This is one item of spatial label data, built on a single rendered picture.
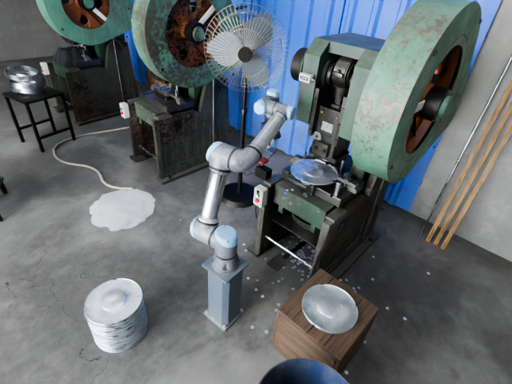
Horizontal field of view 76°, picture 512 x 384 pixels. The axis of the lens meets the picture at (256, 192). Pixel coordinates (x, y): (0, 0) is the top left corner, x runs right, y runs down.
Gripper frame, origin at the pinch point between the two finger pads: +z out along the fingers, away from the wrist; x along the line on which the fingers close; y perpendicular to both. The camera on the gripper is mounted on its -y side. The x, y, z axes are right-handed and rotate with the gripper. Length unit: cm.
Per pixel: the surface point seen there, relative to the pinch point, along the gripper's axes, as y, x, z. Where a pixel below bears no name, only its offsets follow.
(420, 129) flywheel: -45, -68, -26
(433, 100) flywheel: -61, -47, -51
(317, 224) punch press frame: -42, -17, 33
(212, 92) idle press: 133, -4, 18
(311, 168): -18.2, -21.4, 7.9
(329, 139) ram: -22.0, -26.9, -13.7
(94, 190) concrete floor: 109, 116, 90
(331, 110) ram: -19.0, -26.2, -29.8
